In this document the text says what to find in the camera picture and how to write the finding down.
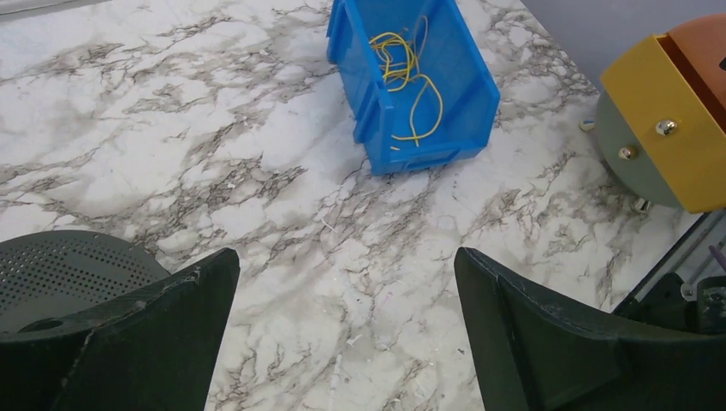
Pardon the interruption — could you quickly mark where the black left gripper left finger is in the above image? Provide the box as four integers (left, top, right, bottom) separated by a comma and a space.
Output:
1, 248, 240, 410

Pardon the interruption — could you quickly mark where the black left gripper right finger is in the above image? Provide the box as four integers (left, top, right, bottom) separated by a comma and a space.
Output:
454, 247, 725, 410

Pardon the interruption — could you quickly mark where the grey perforated cable spool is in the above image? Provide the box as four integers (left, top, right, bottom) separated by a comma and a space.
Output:
1, 230, 169, 333

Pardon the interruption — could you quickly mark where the yellow wire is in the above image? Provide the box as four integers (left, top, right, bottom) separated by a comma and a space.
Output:
369, 31, 444, 152

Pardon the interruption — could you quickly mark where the yellow and cream cylinder fixture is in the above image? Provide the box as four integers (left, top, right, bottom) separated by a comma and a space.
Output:
580, 13, 725, 213

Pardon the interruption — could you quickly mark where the blue plastic bin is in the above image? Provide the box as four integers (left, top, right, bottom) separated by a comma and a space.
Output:
327, 1, 500, 175

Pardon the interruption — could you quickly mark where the aluminium frame rail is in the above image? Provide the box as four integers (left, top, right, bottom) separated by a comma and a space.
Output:
612, 210, 725, 318

